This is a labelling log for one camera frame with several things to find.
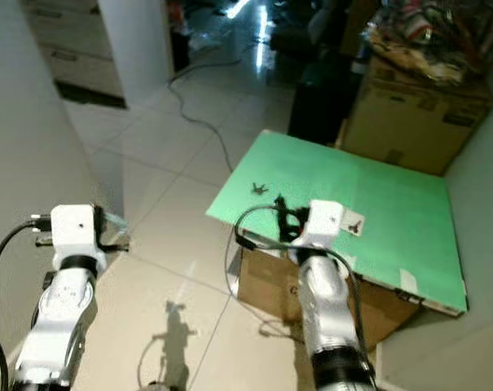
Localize key with white tag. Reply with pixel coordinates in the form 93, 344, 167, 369
341, 209, 367, 239

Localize brown cardboard box printed letters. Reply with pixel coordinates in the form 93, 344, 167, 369
235, 243, 424, 353

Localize green board sheet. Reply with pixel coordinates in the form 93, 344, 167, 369
205, 129, 468, 316

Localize black bin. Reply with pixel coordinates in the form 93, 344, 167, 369
288, 59, 362, 145

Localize large brown cardboard box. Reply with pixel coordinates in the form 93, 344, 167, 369
339, 55, 493, 178

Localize beige drawer cabinet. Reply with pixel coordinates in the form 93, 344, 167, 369
21, 0, 125, 100

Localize clutter pile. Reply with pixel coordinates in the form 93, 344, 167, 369
364, 0, 493, 86

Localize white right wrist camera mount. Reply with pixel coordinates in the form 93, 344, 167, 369
295, 199, 347, 248

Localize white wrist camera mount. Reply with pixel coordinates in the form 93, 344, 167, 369
295, 199, 347, 248
51, 204, 99, 260

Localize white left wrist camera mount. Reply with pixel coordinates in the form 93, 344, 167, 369
51, 204, 99, 260

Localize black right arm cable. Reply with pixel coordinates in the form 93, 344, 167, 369
231, 204, 370, 356

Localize dark floor cable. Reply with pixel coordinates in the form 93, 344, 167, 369
168, 60, 235, 174

